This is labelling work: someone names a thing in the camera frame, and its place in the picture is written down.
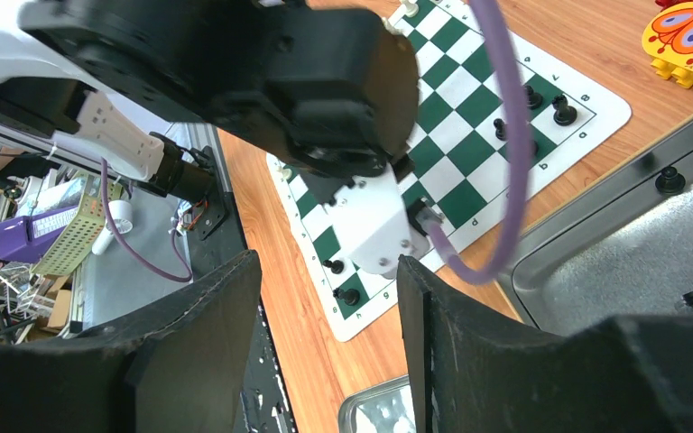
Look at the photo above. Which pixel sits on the black pawn by corner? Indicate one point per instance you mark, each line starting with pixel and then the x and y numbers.
pixel 534 98

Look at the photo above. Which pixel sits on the metal tin with black pieces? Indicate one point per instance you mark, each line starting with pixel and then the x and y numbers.
pixel 620 247

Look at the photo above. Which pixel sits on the black rook corner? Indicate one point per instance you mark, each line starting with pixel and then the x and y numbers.
pixel 564 113

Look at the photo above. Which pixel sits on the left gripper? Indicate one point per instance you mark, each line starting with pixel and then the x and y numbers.
pixel 329 91

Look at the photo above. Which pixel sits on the black pawn in tin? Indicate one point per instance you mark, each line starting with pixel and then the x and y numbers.
pixel 670 181

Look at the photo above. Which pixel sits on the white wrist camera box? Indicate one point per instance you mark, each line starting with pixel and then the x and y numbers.
pixel 371 224

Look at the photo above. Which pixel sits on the toy block car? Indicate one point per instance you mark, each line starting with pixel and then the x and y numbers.
pixel 668 40

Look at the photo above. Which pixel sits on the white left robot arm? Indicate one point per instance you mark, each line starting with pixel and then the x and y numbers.
pixel 46 95

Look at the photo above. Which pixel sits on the green white chess mat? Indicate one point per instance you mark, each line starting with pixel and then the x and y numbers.
pixel 460 166

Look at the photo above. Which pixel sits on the metal tin lid tray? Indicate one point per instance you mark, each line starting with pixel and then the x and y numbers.
pixel 385 407

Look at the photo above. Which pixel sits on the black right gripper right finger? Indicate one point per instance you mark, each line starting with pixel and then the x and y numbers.
pixel 473 369

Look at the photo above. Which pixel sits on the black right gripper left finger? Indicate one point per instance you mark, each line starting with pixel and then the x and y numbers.
pixel 174 365

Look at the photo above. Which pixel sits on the black piece at h file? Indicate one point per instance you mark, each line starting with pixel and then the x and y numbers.
pixel 350 297

